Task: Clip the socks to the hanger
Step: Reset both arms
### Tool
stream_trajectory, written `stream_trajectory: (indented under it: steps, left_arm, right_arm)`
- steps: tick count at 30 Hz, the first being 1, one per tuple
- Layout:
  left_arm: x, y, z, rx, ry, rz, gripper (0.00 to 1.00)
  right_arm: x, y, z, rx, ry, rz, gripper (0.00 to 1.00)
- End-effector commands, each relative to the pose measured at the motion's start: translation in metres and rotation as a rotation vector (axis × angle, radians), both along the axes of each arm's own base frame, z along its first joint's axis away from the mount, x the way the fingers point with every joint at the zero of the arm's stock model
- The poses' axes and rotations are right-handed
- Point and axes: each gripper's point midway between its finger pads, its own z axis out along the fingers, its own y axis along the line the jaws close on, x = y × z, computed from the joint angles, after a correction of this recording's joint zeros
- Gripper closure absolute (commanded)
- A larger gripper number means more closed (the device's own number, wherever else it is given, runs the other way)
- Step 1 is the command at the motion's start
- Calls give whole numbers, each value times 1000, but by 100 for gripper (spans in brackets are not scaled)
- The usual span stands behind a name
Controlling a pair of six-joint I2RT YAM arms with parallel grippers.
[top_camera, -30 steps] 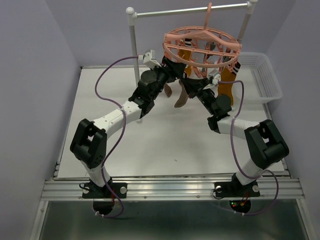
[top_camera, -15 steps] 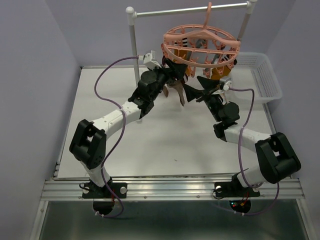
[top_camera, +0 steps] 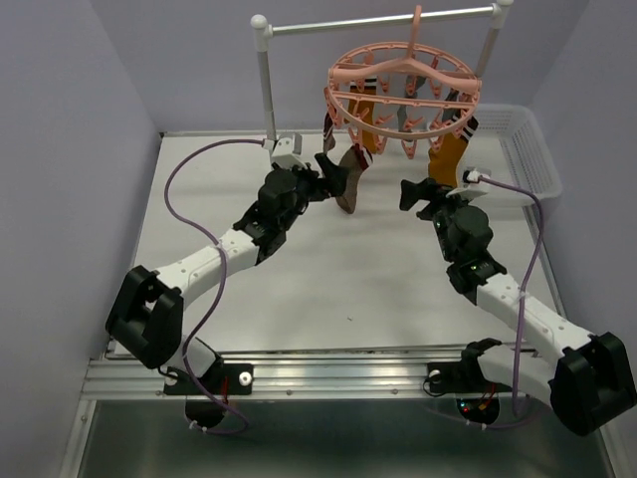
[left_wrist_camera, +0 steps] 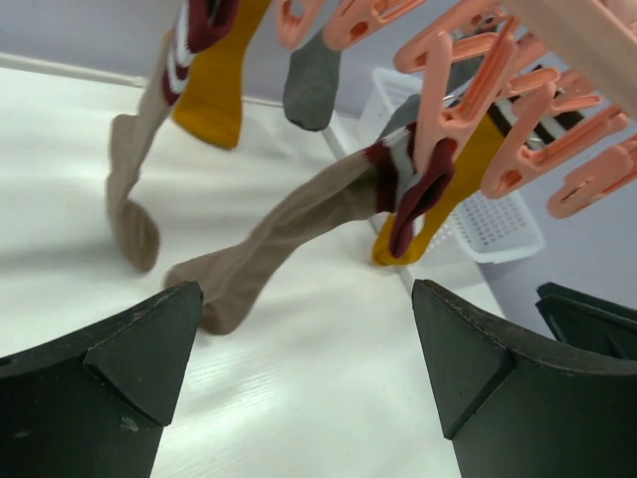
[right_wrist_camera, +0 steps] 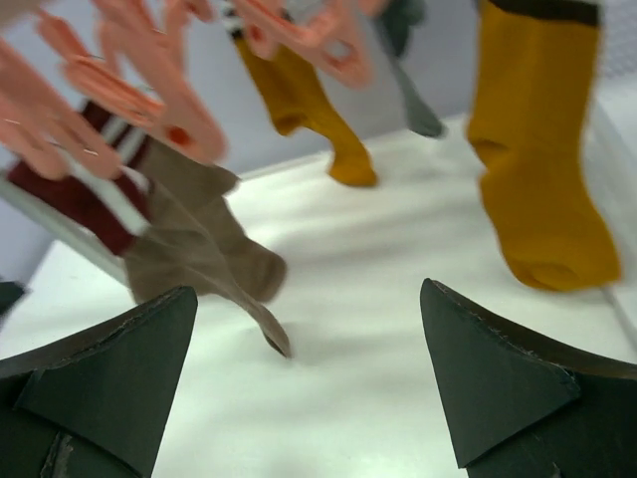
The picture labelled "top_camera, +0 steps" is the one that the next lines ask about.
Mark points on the beige sock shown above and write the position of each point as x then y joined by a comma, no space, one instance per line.
356,161

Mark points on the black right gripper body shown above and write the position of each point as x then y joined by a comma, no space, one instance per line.
443,205

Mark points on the maroon white striped sock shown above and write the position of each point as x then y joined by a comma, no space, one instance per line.
328,141

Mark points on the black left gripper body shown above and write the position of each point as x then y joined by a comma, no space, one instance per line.
309,188

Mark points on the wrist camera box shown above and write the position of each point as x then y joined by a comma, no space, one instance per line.
287,151
473,184

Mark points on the white plastic basket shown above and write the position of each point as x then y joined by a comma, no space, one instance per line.
510,146

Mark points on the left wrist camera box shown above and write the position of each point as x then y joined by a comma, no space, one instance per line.
287,151

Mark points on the white drying rack stand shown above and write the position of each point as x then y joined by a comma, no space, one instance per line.
264,32

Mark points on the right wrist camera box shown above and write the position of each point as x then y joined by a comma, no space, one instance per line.
473,184

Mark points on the mustard brown striped sock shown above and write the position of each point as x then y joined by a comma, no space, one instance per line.
444,160

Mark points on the aluminium mounting rail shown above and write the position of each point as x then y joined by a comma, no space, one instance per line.
345,375

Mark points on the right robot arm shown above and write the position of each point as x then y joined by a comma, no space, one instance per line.
584,378

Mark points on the pink round clip hanger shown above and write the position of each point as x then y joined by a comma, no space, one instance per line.
444,104

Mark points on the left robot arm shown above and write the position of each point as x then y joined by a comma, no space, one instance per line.
147,315

